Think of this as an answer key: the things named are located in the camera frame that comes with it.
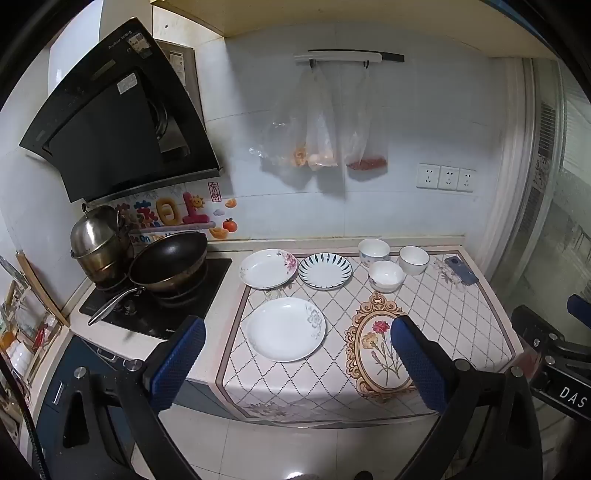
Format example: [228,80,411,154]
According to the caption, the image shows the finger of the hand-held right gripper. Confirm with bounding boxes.
[567,294,591,325]

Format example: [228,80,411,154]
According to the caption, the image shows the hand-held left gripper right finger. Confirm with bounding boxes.
[390,315,543,480]

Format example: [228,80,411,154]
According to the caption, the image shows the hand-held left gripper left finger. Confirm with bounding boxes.
[34,315,207,480]

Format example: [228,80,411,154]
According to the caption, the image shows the white bowl dark rim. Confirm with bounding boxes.
[398,246,431,277]

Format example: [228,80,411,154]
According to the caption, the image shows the white plate dark stripes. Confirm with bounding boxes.
[298,253,354,291]

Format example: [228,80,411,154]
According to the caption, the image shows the black gas stove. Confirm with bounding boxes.
[78,257,233,341]

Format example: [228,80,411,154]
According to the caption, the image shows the diamond pattern floral tablecloth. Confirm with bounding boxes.
[216,251,518,424]

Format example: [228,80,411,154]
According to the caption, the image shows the plain white bowl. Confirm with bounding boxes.
[368,260,407,294]

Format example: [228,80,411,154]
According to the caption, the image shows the white plate grey flower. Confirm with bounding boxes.
[245,297,327,363]

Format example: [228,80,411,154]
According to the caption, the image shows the black wok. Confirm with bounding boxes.
[88,231,209,326]

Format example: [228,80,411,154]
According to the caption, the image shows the blue smartphone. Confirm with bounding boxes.
[444,256,481,286]

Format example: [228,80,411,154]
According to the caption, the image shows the glass sliding door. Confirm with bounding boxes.
[501,58,591,352]

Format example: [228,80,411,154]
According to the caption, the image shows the white plate pink flowers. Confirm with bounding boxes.
[239,248,299,291]

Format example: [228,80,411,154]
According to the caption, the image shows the white bowl heart pattern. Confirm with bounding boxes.
[359,238,392,269]

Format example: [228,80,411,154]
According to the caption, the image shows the stainless steel steamer pot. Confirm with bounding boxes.
[70,203,136,290]

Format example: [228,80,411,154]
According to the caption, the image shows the blue kitchen cabinet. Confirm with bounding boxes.
[34,332,223,468]

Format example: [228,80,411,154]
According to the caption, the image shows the wooden cutting board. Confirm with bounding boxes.
[16,253,59,326]

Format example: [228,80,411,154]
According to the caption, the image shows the cluttered side shelf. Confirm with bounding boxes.
[0,258,64,386]

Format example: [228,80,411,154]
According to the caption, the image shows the clear plastic bag red contents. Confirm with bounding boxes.
[339,68,389,182]

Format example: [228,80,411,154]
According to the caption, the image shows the clear plastic bag orange contents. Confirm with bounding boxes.
[249,68,309,169]

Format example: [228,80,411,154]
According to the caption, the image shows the black range hood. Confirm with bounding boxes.
[19,17,225,204]

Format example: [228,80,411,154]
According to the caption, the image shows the clear plastic bag pale contents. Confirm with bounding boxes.
[305,68,339,172]

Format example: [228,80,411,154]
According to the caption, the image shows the colourful wall sticker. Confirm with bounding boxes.
[108,182,239,246]

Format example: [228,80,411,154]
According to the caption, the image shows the white wall hook rack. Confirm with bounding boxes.
[294,49,406,71]

